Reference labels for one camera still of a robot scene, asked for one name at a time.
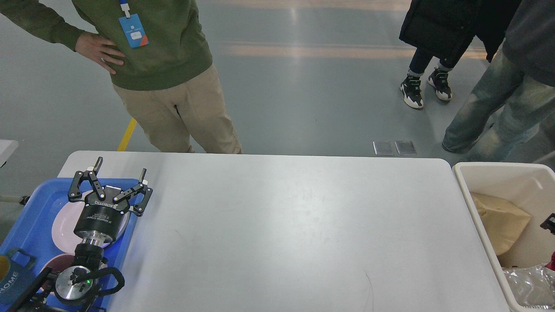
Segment teal mug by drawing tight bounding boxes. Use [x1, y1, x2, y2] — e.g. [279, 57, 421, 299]
[0, 247, 36, 305]

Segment clear floor plate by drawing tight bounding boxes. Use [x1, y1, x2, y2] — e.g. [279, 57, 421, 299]
[394, 140, 417, 156]
[373, 141, 395, 156]

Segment pink plate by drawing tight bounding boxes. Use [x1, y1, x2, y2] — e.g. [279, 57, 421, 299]
[51, 189, 131, 255]

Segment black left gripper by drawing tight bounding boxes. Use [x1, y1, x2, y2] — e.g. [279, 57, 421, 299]
[68, 157, 153, 243]

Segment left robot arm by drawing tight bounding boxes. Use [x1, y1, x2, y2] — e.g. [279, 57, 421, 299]
[8, 157, 153, 312]

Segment brown paper bag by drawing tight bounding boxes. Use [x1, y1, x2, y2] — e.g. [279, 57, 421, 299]
[470, 193, 532, 256]

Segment blue id badge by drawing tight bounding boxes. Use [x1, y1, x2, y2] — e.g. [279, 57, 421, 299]
[118, 14, 149, 48]

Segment white side table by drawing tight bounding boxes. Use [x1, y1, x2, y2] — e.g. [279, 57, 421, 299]
[0, 140, 19, 167]

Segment person in blue jeans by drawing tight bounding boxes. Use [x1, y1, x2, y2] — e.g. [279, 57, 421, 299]
[441, 0, 555, 162]

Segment person in black sneakers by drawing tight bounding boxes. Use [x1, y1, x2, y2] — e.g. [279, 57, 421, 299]
[400, 0, 520, 109]

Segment clear floor plate left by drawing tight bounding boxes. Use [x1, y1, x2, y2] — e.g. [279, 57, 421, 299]
[373, 141, 395, 156]

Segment clear plastic bag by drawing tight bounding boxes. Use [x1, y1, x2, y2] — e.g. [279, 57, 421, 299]
[502, 265, 555, 309]

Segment person in green sweater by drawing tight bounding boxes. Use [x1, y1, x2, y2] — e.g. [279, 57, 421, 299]
[1, 0, 242, 154]

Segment beige plastic bin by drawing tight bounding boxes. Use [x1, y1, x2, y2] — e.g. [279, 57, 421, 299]
[453, 162, 555, 312]

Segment clear floor plate right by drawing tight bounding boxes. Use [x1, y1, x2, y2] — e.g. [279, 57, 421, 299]
[394, 140, 417, 156]

